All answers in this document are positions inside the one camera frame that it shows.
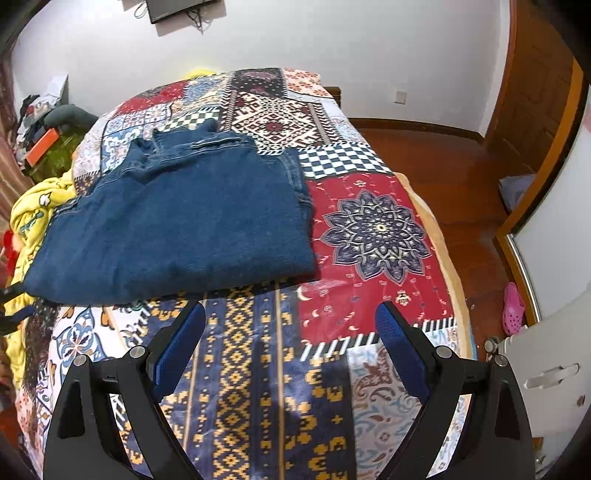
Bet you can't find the yellow pillow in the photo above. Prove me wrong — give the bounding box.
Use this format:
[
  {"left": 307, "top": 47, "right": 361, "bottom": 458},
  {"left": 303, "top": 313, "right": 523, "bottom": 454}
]
[{"left": 182, "top": 67, "right": 222, "bottom": 82}]

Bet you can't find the patchwork patterned blanket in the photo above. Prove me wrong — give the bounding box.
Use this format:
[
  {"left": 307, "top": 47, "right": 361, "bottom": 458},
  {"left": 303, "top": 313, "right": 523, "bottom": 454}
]
[{"left": 16, "top": 67, "right": 474, "bottom": 480}]

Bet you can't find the pile of cluttered things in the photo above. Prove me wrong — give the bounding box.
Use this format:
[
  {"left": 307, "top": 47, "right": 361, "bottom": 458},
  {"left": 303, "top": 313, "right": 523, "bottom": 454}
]
[{"left": 16, "top": 74, "right": 70, "bottom": 153}]

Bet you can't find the black dotted cloth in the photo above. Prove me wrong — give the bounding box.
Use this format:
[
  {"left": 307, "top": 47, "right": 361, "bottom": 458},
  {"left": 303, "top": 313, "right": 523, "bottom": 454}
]
[{"left": 21, "top": 298, "right": 62, "bottom": 393}]

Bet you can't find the small wall monitor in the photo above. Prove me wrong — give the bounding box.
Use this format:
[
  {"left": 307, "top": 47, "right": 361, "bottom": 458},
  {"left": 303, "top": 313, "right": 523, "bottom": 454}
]
[{"left": 147, "top": 0, "right": 222, "bottom": 24}]

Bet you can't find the yellow cartoon blanket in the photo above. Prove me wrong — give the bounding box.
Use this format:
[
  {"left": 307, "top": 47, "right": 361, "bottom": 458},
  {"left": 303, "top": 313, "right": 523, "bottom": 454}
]
[{"left": 0, "top": 173, "right": 77, "bottom": 370}]

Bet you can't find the blue denim jacket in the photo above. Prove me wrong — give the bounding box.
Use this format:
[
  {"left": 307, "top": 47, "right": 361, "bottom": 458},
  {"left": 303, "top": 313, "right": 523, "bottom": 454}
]
[{"left": 23, "top": 119, "right": 317, "bottom": 305}]

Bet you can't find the white plastic stool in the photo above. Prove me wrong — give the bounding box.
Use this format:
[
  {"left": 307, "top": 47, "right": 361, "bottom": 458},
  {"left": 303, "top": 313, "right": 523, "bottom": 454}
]
[{"left": 485, "top": 314, "right": 591, "bottom": 462}]

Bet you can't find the green patterned cloth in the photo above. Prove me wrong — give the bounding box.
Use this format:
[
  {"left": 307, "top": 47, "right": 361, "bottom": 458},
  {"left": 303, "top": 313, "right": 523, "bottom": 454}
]
[{"left": 28, "top": 134, "right": 87, "bottom": 182}]

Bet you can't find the pink clog shoe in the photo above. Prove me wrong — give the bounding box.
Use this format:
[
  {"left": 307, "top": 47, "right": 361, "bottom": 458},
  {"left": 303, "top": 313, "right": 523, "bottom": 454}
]
[{"left": 502, "top": 282, "right": 527, "bottom": 336}]

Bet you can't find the white sliding wardrobe door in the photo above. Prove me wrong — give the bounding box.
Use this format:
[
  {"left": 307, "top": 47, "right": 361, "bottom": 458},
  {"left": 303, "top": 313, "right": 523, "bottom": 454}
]
[{"left": 508, "top": 88, "right": 591, "bottom": 324}]

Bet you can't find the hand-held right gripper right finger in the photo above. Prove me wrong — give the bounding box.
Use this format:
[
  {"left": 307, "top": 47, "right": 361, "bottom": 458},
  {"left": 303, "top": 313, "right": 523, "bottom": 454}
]
[{"left": 375, "top": 301, "right": 536, "bottom": 480}]

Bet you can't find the orange box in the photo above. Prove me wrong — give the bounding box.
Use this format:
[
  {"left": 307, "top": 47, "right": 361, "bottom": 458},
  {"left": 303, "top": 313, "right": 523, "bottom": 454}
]
[{"left": 26, "top": 128, "right": 61, "bottom": 167}]

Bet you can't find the red plush toy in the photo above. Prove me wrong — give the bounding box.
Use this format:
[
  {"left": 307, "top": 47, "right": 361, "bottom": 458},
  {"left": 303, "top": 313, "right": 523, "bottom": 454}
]
[{"left": 2, "top": 230, "right": 18, "bottom": 280}]

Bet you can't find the wooden door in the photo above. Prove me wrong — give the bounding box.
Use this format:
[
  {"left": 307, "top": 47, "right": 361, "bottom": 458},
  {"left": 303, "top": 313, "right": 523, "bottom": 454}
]
[{"left": 480, "top": 0, "right": 588, "bottom": 178}]

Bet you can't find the grey cloth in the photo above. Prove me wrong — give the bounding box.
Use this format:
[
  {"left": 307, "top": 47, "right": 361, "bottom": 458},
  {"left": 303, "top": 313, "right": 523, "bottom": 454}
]
[{"left": 499, "top": 174, "right": 536, "bottom": 213}]

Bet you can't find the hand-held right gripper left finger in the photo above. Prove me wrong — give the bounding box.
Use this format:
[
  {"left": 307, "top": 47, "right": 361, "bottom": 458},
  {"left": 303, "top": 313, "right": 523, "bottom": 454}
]
[{"left": 44, "top": 300, "right": 207, "bottom": 480}]

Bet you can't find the brown striped curtain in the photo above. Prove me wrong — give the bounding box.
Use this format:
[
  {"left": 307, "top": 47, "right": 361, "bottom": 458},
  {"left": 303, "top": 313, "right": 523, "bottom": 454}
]
[{"left": 0, "top": 60, "right": 29, "bottom": 210}]

